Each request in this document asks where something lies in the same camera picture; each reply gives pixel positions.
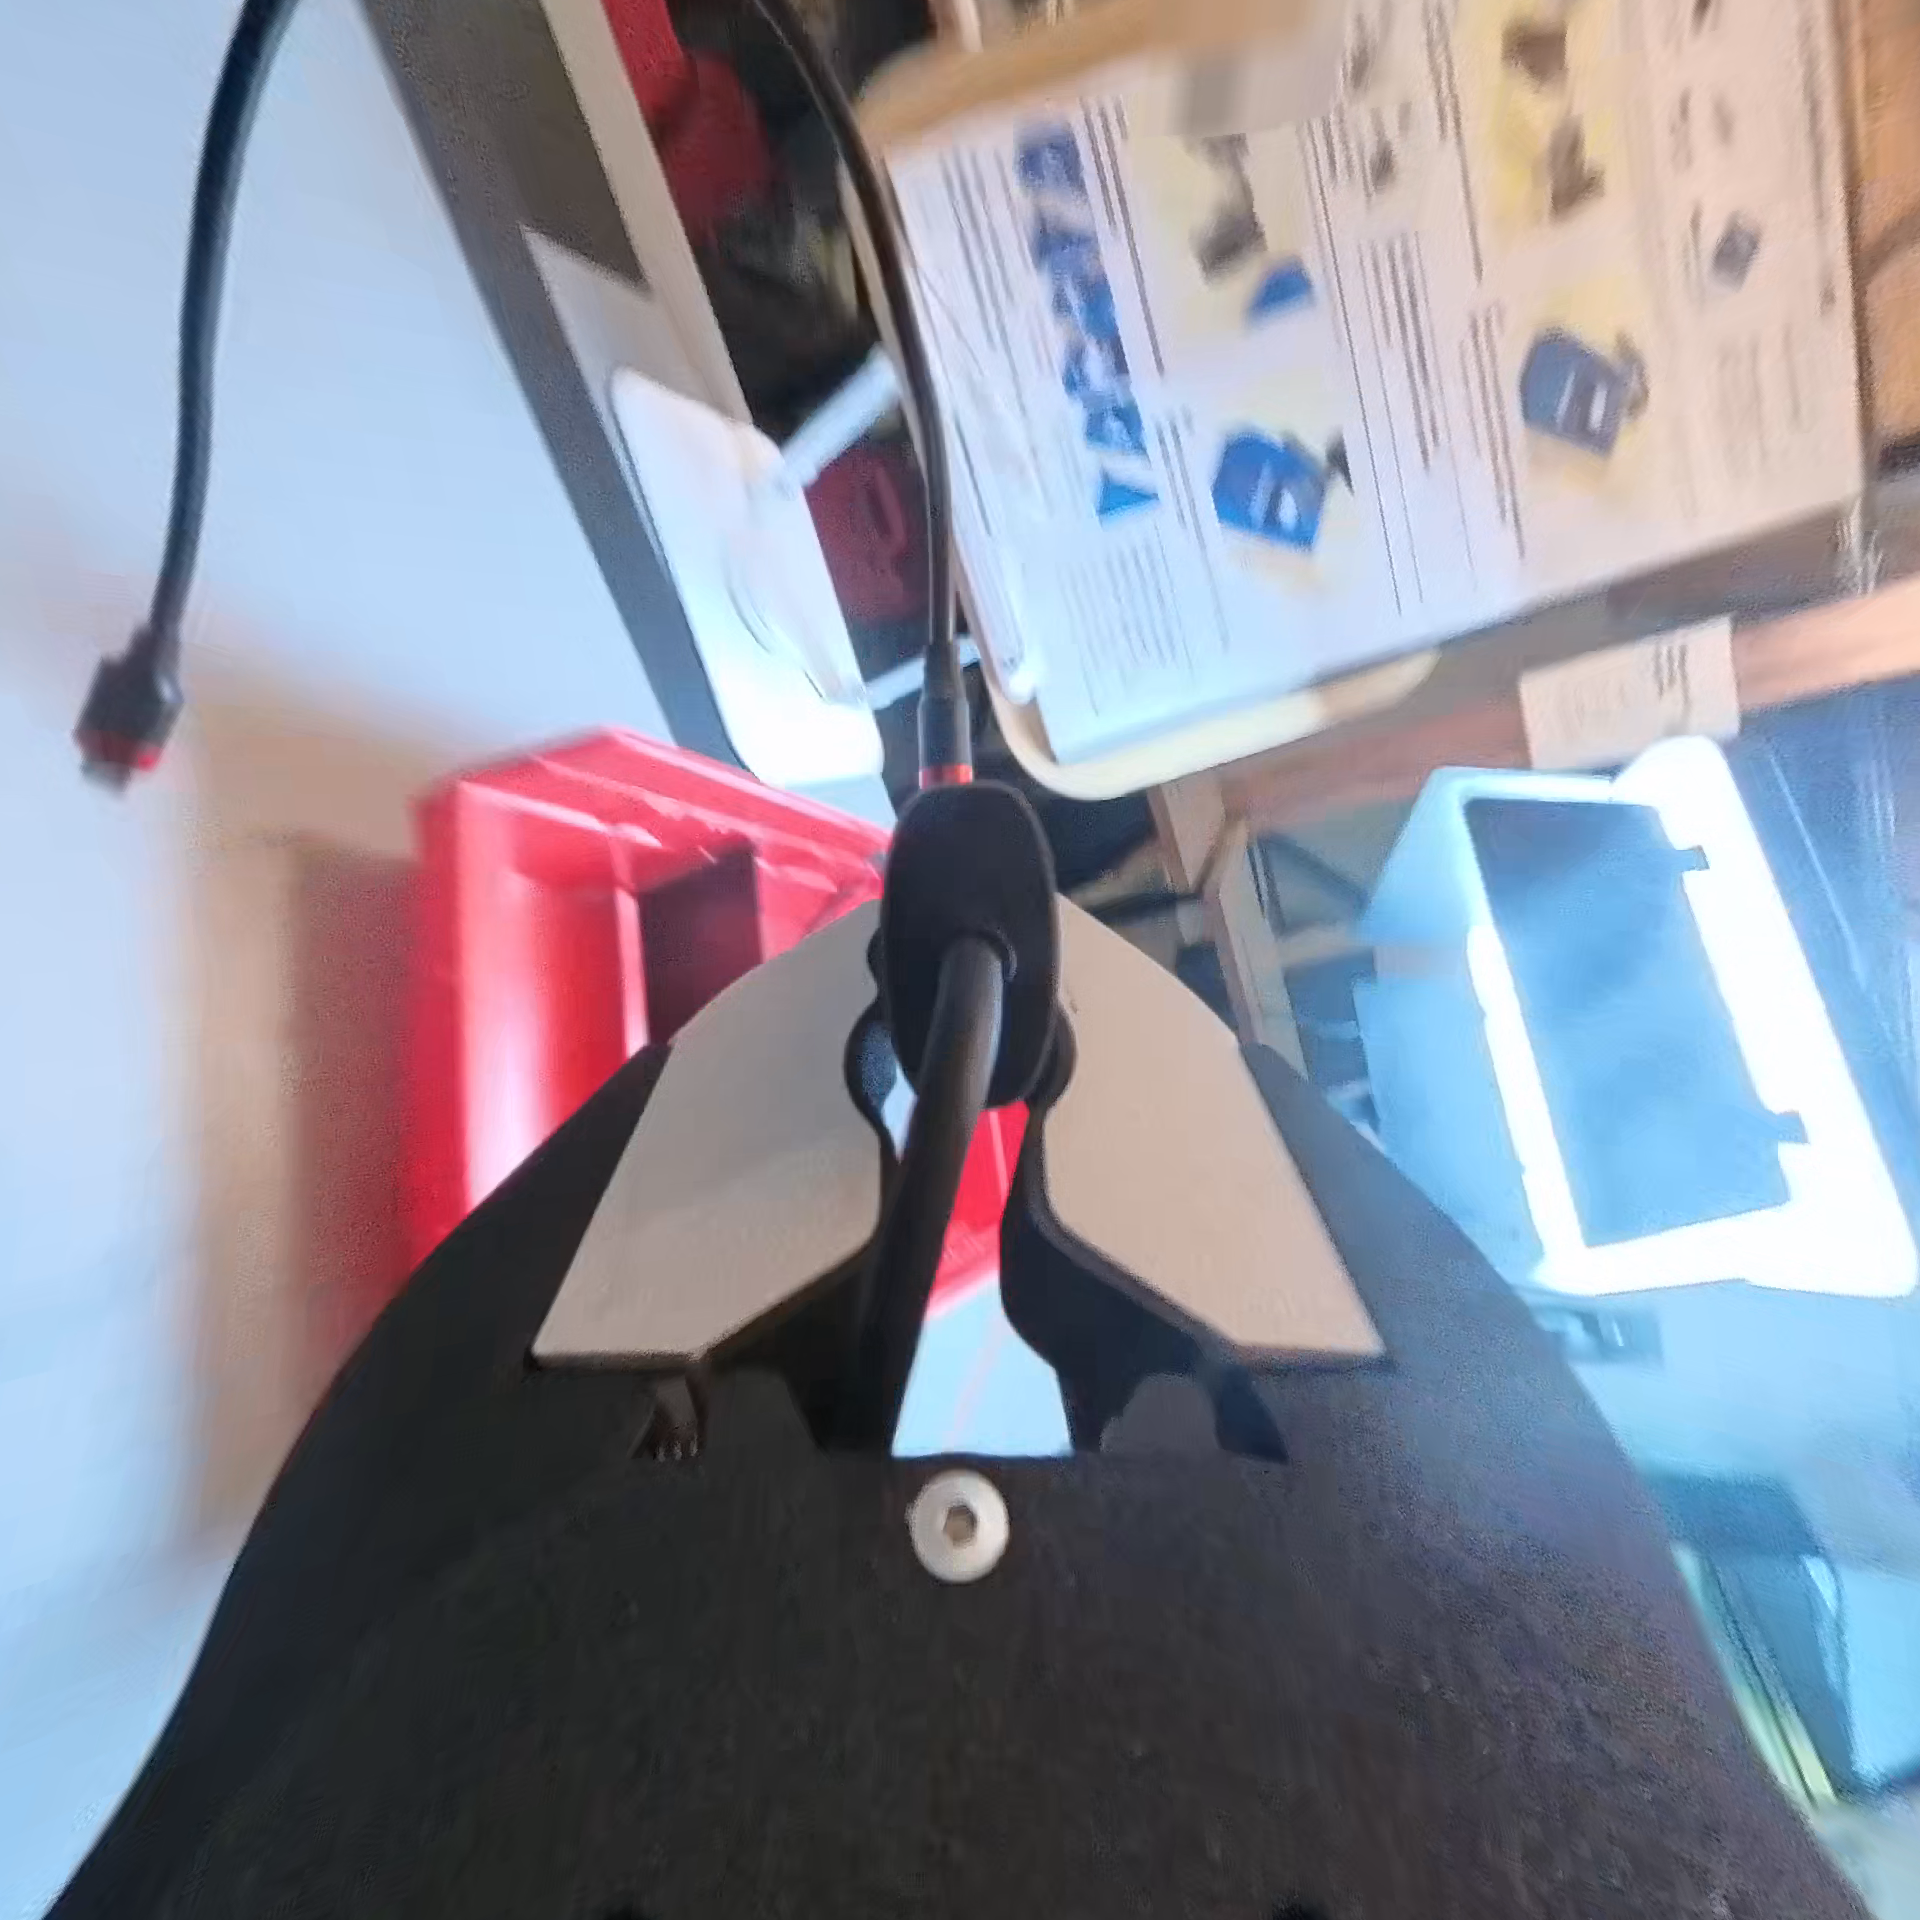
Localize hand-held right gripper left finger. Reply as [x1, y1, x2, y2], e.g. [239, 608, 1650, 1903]
[532, 901, 903, 1371]

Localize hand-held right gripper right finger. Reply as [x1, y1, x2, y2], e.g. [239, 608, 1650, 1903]
[995, 893, 1385, 1371]

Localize red plastic bin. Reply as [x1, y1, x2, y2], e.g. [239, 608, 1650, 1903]
[410, 727, 1040, 1325]

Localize black cable red plug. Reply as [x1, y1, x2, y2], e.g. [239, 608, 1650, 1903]
[76, 0, 981, 795]

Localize white open crate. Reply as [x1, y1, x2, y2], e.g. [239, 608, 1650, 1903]
[1355, 731, 1920, 1302]

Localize red plastic object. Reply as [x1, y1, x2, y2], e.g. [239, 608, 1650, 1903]
[805, 443, 933, 638]

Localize white instruction poster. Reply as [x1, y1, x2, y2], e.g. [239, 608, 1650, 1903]
[881, 0, 1872, 762]

